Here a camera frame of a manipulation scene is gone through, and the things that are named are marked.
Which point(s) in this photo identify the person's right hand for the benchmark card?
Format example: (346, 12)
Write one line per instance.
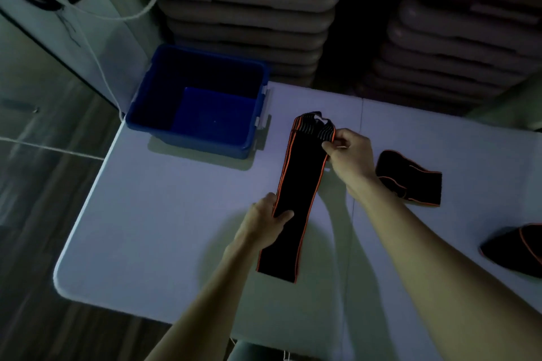
(350, 162)

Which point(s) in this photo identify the person's left forearm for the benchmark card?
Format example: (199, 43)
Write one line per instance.
(203, 303)

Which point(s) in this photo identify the person's right forearm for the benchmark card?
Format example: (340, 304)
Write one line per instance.
(449, 280)

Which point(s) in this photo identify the person's left thumb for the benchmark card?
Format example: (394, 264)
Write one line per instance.
(283, 217)

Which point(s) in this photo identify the person's right thumb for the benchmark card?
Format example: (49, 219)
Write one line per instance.
(332, 146)

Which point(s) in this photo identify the person's left hand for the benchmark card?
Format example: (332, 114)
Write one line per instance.
(259, 224)

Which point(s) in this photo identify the blue plastic bin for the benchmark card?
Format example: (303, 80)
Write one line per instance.
(199, 102)

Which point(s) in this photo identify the white cabinet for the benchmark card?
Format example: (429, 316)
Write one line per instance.
(76, 30)

